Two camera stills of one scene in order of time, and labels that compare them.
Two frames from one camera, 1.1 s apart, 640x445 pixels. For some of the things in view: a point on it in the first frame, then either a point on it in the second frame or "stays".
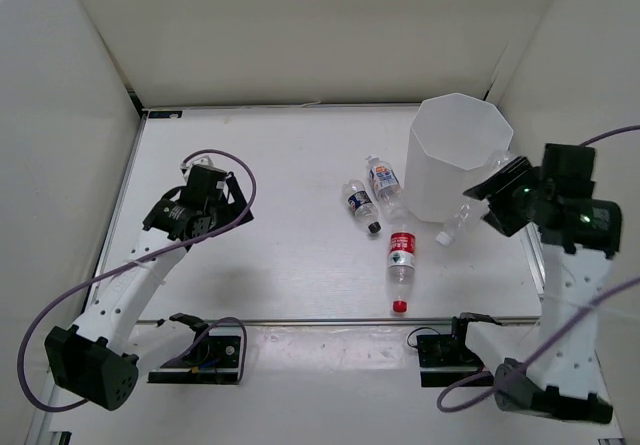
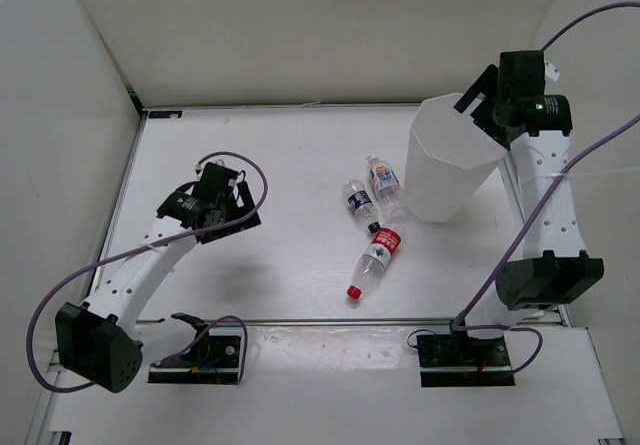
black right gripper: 519,168 -> 484,85
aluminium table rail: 341,321 stays
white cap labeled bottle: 386,188 stays
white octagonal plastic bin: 453,138 stays
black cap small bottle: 360,203 stays
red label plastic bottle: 401,261 -> 375,260
